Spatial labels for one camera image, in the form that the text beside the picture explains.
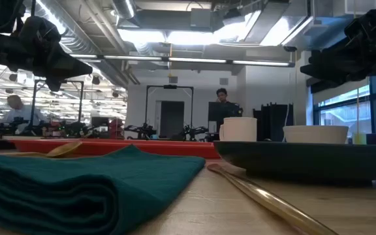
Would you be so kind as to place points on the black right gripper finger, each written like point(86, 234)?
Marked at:
point(335, 73)
point(325, 58)

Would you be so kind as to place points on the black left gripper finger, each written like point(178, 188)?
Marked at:
point(55, 84)
point(67, 65)

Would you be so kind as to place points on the white ceramic bowl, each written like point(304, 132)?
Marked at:
point(315, 134)

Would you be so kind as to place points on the gold spoon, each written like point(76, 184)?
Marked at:
point(64, 149)

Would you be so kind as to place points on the dark round plate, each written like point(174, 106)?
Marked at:
point(305, 160)

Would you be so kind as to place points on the green cloth napkin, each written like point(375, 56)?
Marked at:
point(77, 189)

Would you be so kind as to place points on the white ceramic mug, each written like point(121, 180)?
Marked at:
point(240, 129)

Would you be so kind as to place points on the black background robot arm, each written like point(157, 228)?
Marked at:
point(70, 129)
point(142, 130)
point(191, 132)

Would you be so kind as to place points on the red plastic tray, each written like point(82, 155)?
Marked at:
point(162, 148)

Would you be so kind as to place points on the seated person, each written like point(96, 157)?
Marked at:
point(21, 114)

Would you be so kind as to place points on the yellow-green cup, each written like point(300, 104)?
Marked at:
point(359, 138)

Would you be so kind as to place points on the stack of black panels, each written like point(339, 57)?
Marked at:
point(273, 124)

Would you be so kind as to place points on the standing person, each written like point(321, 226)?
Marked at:
point(222, 94)

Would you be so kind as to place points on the dark grey door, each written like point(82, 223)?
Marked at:
point(171, 119)

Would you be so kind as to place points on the grey ceiling unit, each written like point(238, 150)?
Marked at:
point(204, 19)

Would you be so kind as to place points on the long ceiling light strip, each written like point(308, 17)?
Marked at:
point(194, 60)

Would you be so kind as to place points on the black gantry frame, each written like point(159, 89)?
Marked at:
point(33, 107)
point(170, 87)

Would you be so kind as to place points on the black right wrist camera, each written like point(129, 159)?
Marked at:
point(367, 26)

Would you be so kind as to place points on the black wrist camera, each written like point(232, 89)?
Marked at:
point(39, 29)
point(367, 26)

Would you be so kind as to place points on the black dome security camera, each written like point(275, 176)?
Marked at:
point(290, 49)

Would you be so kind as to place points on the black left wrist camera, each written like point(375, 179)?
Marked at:
point(39, 29)

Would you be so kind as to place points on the silver round air duct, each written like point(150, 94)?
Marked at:
point(124, 8)

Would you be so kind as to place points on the grey wall vent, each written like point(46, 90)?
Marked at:
point(173, 80)
point(224, 81)

